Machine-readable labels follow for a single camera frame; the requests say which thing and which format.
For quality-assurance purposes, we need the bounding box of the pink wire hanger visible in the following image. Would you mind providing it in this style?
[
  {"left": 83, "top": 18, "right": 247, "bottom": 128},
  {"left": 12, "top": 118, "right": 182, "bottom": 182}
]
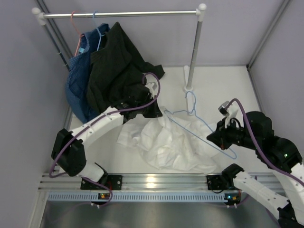
[{"left": 70, "top": 11, "right": 83, "bottom": 57}]

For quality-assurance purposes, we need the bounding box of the blue checked shirt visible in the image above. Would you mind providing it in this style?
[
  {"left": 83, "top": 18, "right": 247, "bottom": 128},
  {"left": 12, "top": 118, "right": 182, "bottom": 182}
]
[{"left": 65, "top": 23, "right": 110, "bottom": 123}]

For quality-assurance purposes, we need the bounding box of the purple cable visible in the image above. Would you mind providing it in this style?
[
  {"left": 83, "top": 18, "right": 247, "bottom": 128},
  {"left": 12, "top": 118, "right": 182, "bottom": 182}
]
[
  {"left": 48, "top": 72, "right": 162, "bottom": 207},
  {"left": 228, "top": 98, "right": 304, "bottom": 186}
]

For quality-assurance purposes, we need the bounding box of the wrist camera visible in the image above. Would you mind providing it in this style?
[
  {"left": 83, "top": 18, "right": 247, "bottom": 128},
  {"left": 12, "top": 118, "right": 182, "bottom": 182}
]
[
  {"left": 145, "top": 82, "right": 159, "bottom": 99},
  {"left": 218, "top": 101, "right": 238, "bottom": 127}
]

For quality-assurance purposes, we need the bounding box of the light blue wire hanger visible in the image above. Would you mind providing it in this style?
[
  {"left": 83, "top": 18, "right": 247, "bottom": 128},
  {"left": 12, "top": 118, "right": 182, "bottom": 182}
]
[{"left": 164, "top": 91, "right": 238, "bottom": 160}]

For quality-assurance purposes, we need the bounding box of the metal clothes rack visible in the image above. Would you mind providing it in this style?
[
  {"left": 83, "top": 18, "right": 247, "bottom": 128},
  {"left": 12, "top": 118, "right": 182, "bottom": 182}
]
[{"left": 31, "top": 3, "right": 207, "bottom": 116}]

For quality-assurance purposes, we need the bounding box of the slotted cable duct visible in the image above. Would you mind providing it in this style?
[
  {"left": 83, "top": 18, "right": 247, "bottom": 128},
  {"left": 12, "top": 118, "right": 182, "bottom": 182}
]
[{"left": 48, "top": 192, "right": 232, "bottom": 203}]

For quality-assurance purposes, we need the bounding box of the blue hanger under black shirt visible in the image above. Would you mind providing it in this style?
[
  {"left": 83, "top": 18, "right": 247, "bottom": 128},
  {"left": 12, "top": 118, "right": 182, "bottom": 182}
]
[{"left": 92, "top": 10, "right": 104, "bottom": 51}]

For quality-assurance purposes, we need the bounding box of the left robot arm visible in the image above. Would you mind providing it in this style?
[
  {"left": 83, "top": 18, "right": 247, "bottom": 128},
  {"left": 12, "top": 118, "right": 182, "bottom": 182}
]
[{"left": 48, "top": 82, "right": 162, "bottom": 190}]

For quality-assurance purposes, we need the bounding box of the black striped shirt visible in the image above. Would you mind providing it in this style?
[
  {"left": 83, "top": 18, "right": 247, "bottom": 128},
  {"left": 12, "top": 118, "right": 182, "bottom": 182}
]
[{"left": 86, "top": 22, "right": 165, "bottom": 113}]

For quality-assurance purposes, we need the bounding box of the white shirt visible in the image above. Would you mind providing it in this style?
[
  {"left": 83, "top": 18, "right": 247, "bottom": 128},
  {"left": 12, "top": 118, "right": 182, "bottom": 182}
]
[{"left": 117, "top": 106, "right": 219, "bottom": 173}]

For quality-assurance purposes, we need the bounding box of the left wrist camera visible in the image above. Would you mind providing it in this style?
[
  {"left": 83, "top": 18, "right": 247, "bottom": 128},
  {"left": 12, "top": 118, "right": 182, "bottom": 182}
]
[{"left": 145, "top": 82, "right": 159, "bottom": 99}]

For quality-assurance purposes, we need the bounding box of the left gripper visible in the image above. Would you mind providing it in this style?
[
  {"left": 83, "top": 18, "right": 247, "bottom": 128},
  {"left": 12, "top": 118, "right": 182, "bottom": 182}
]
[{"left": 136, "top": 95, "right": 162, "bottom": 118}]

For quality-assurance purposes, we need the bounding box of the aluminium mounting rail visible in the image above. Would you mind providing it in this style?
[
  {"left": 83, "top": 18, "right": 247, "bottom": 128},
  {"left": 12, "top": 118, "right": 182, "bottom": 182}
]
[{"left": 38, "top": 172, "right": 285, "bottom": 192}]

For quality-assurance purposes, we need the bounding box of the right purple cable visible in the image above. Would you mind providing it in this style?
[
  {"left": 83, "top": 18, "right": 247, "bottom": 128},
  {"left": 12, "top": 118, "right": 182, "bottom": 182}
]
[{"left": 228, "top": 98, "right": 304, "bottom": 186}]

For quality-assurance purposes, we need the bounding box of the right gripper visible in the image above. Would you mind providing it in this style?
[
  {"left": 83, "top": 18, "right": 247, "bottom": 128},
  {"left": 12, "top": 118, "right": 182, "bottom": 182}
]
[{"left": 207, "top": 116, "right": 259, "bottom": 150}]

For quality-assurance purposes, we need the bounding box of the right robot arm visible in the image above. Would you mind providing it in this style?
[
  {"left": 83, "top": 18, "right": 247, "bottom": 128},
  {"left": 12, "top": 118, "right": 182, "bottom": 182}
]
[{"left": 207, "top": 111, "right": 304, "bottom": 228}]

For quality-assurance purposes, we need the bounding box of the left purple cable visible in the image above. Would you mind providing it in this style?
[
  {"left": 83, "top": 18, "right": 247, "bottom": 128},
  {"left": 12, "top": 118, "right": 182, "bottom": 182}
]
[{"left": 48, "top": 72, "right": 162, "bottom": 207}]

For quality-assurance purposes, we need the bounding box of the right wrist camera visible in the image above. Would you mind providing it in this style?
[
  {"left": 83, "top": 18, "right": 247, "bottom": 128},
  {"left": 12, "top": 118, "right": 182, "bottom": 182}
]
[{"left": 218, "top": 101, "right": 238, "bottom": 127}]

